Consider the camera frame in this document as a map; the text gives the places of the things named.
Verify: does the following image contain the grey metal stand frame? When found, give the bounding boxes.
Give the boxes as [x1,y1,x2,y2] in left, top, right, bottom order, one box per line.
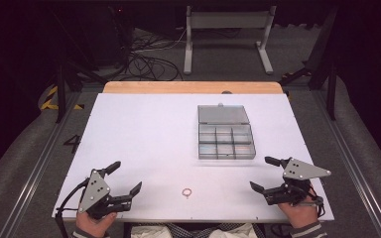
[183,5,278,76]

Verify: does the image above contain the black angled stand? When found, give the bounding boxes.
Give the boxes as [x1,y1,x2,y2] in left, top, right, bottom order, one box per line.
[279,6,341,122]

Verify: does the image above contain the aluminium floor rail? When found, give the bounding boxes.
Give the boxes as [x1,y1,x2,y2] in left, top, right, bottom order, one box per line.
[312,89,381,238]
[0,91,82,238]

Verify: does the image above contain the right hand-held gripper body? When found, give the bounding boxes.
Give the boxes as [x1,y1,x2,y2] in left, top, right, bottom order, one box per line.
[262,157,332,208]

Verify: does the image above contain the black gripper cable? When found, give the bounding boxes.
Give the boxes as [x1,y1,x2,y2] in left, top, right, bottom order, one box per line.
[55,178,91,238]
[307,185,325,218]

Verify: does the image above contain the person's right hand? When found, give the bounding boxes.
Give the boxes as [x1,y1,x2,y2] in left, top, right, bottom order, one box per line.
[277,193,319,230]

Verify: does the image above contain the person's left hand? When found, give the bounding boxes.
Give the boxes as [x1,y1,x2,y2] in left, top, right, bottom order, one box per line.
[75,211,118,238]

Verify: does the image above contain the clear plastic compartment box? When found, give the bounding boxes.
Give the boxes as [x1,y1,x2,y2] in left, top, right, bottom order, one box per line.
[196,102,257,161]

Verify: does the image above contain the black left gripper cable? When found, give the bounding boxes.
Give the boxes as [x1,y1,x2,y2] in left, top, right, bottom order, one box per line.
[55,178,91,238]

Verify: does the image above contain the black tripod stand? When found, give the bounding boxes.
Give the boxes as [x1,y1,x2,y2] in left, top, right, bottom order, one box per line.
[51,9,137,124]

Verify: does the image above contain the black floor cables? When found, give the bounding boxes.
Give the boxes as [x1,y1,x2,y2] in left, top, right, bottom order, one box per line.
[118,27,187,82]

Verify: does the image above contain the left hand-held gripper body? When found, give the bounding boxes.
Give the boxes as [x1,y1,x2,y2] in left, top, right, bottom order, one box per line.
[77,169,133,220]

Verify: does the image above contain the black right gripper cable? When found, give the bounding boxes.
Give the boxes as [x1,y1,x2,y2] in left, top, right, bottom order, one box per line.
[307,185,325,218]

